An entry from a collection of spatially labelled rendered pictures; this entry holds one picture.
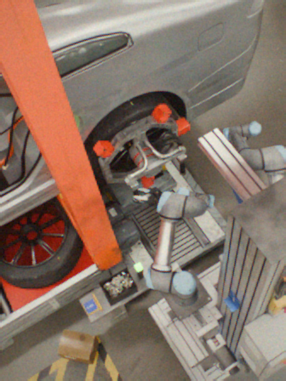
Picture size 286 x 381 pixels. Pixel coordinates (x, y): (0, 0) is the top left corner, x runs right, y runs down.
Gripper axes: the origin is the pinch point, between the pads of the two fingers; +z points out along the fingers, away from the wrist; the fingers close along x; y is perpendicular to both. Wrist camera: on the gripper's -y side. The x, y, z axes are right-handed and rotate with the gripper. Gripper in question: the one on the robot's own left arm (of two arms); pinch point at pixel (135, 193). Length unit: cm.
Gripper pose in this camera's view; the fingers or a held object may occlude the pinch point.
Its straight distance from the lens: 339.4
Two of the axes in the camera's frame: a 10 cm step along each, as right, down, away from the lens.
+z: -9.7, -1.8, 1.8
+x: 2.4, -8.7, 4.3
